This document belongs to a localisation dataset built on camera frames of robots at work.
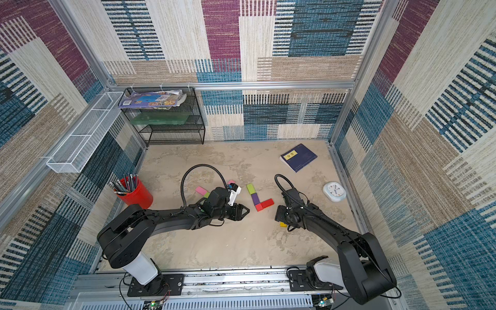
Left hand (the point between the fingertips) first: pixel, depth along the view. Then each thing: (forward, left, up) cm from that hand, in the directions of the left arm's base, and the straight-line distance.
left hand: (247, 210), depth 87 cm
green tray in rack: (+47, +46, +16) cm, 68 cm away
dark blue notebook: (+35, -29, -4) cm, 46 cm away
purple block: (+9, -4, -5) cm, 11 cm away
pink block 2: (+19, +8, -4) cm, 21 cm away
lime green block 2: (+14, -2, -5) cm, 15 cm away
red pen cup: (+9, +53, +5) cm, 54 cm away
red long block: (+7, -10, -6) cm, 13 cm away
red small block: (+4, -6, -6) cm, 9 cm away
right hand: (-2, -17, -5) cm, 18 cm away
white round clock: (+11, -43, -3) cm, 45 cm away
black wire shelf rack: (+51, +33, +1) cm, 61 cm away
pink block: (+14, +23, -5) cm, 28 cm away
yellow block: (-5, -16, -4) cm, 17 cm away
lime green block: (+11, +20, -5) cm, 24 cm away
